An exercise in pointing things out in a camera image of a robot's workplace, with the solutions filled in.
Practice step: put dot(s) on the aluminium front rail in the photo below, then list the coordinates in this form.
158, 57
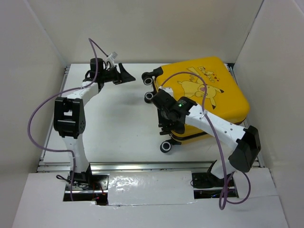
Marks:
128, 166

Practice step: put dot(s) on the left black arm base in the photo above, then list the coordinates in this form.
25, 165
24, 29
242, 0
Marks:
96, 192

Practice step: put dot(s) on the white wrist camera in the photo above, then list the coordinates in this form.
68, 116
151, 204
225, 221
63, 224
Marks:
111, 58
167, 90

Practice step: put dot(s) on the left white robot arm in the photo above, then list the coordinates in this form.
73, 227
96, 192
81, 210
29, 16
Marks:
69, 114

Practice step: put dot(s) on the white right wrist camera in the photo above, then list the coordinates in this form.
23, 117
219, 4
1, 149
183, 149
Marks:
167, 90

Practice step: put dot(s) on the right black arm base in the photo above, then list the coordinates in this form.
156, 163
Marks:
206, 185

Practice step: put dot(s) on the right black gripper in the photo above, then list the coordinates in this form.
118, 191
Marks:
162, 121

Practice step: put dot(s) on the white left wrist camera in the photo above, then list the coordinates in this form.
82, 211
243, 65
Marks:
111, 58

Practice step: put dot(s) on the white foil cover sheet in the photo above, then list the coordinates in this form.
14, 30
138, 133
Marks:
150, 188

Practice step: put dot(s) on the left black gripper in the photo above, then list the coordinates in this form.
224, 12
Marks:
124, 77

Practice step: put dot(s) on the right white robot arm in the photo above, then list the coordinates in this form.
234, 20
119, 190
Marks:
244, 142

